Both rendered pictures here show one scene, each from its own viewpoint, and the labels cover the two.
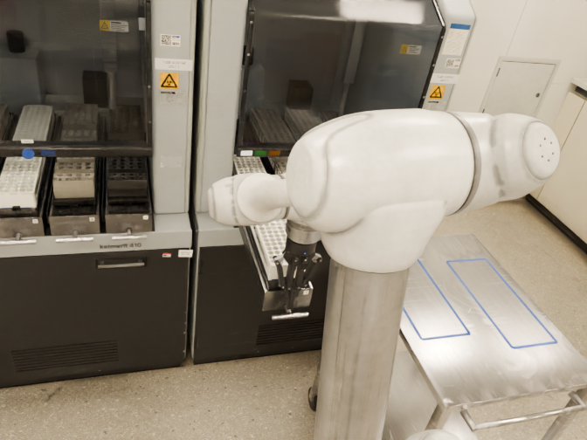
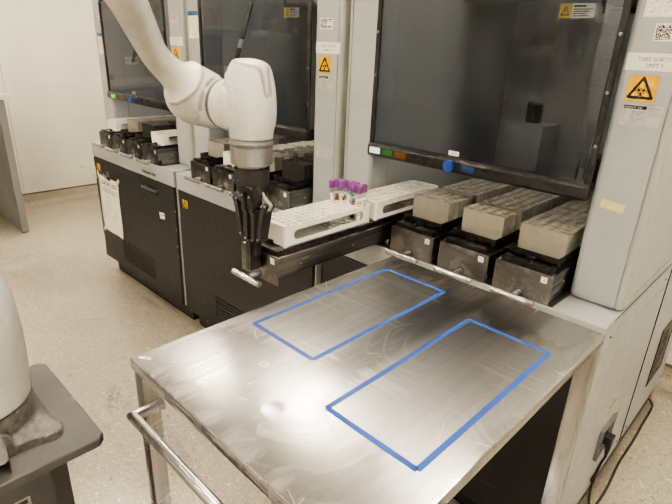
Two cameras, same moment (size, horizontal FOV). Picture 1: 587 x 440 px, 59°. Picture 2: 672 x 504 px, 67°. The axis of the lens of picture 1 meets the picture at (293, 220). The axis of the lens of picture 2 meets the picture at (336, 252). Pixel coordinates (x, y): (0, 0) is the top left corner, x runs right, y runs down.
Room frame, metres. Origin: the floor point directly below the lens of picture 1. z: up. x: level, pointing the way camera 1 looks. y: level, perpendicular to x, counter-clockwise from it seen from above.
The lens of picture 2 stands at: (0.73, -1.08, 1.24)
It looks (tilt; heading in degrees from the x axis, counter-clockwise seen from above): 22 degrees down; 65
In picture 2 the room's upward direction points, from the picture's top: 2 degrees clockwise
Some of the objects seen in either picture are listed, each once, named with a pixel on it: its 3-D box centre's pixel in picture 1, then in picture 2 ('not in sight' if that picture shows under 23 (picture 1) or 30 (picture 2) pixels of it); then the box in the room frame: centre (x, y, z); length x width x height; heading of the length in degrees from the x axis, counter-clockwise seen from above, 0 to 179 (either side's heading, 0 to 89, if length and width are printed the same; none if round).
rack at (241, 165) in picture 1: (252, 182); (395, 200); (1.50, 0.16, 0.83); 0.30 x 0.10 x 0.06; 21
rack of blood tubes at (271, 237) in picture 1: (273, 240); (316, 221); (1.20, 0.05, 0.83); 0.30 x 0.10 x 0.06; 21
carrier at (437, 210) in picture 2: not in sight; (432, 209); (1.52, 0.01, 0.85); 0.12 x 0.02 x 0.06; 112
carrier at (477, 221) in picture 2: not in sight; (484, 223); (1.58, -0.14, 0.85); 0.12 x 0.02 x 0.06; 111
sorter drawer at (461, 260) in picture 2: not in sight; (521, 230); (1.80, -0.05, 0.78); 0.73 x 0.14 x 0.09; 21
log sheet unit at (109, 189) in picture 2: not in sight; (108, 205); (0.74, 1.74, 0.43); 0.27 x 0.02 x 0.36; 111
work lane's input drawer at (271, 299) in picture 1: (262, 227); (352, 230); (1.33, 0.09, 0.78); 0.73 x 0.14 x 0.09; 21
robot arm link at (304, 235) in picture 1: (304, 226); (251, 152); (1.02, -0.03, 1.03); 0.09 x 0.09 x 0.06
